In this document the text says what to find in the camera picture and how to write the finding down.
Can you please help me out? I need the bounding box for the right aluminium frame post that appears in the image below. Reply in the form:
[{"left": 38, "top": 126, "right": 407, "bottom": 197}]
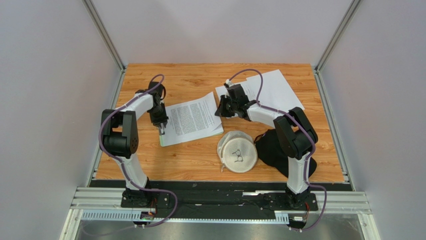
[{"left": 314, "top": 0, "right": 363, "bottom": 73}]

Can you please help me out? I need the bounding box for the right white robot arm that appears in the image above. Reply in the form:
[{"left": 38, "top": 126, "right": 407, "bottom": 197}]
[{"left": 215, "top": 83, "right": 318, "bottom": 210}]

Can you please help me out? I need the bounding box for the white mesh round pouch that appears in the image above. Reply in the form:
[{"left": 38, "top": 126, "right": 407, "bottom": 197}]
[{"left": 217, "top": 130, "right": 258, "bottom": 174}]

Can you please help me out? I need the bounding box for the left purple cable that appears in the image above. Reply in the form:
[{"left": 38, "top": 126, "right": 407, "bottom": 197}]
[{"left": 98, "top": 73, "right": 179, "bottom": 229}]

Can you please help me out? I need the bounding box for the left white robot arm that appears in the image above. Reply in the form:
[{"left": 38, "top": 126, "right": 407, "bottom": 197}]
[{"left": 99, "top": 81, "right": 169, "bottom": 208}]

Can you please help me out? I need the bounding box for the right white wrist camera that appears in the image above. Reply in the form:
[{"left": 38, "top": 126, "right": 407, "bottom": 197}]
[{"left": 223, "top": 79, "right": 234, "bottom": 89}]

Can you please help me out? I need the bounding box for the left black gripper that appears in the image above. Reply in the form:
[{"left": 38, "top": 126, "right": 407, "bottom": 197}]
[{"left": 148, "top": 102, "right": 169, "bottom": 129}]

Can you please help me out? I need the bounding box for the left aluminium frame post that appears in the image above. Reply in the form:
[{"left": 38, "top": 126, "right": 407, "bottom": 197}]
[{"left": 82, "top": 0, "right": 127, "bottom": 72}]

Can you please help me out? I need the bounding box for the aluminium frame post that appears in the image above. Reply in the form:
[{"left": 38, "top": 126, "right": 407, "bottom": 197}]
[
  {"left": 82, "top": 0, "right": 127, "bottom": 72},
  {"left": 314, "top": 0, "right": 363, "bottom": 73}
]

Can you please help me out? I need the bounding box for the printed text paper sheet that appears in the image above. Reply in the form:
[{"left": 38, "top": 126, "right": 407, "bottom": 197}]
[{"left": 161, "top": 91, "right": 223, "bottom": 147}]

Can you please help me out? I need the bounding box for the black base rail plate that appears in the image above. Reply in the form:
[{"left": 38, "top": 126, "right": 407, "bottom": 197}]
[{"left": 89, "top": 179, "right": 354, "bottom": 222}]

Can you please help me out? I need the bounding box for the black baseball cap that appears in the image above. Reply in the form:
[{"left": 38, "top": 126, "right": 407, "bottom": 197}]
[{"left": 254, "top": 128, "right": 318, "bottom": 179}]

